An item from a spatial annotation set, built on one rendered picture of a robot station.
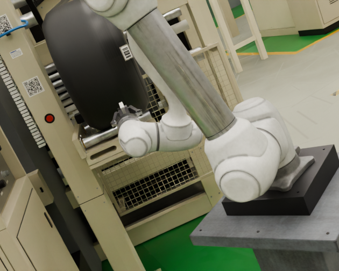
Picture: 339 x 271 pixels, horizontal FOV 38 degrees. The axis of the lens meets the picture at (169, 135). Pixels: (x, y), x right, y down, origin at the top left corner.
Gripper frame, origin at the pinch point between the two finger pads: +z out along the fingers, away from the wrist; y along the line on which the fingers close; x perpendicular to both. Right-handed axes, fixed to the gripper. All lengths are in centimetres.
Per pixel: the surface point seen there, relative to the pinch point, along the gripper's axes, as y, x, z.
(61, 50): 13.2, -28.4, 14.2
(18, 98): 41, -13, 31
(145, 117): -6.9, 15.0, 18.2
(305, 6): -251, 120, 399
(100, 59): 0.0, -19.5, 9.4
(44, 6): 16, -40, 74
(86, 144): 22.2, 15.3, 18.1
